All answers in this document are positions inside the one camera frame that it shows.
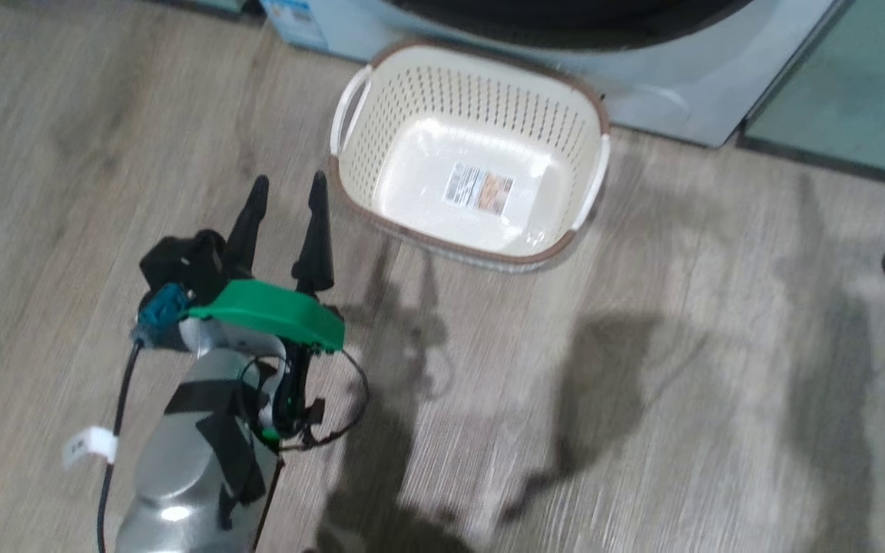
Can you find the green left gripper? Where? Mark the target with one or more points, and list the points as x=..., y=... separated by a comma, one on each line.
x=273, y=311

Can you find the black round washing machine door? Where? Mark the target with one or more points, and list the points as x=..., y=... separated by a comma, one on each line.
x=565, y=19

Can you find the printed basket sticker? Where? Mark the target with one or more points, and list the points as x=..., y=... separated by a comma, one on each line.
x=479, y=188

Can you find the white washing machine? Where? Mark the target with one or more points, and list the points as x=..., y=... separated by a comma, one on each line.
x=719, y=77

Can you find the round filter cover panel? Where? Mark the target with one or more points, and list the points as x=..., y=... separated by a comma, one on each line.
x=661, y=100

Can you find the pale green cabinet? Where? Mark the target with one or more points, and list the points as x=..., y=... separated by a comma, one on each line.
x=857, y=77

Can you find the blue energy label sticker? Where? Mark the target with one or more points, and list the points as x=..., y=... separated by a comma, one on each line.
x=296, y=19

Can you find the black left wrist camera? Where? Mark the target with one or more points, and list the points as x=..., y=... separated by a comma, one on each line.
x=181, y=265

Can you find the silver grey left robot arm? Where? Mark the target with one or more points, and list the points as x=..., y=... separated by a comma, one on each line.
x=181, y=453

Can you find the cream perforated laundry basket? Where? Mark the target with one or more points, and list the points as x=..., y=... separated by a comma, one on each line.
x=412, y=100

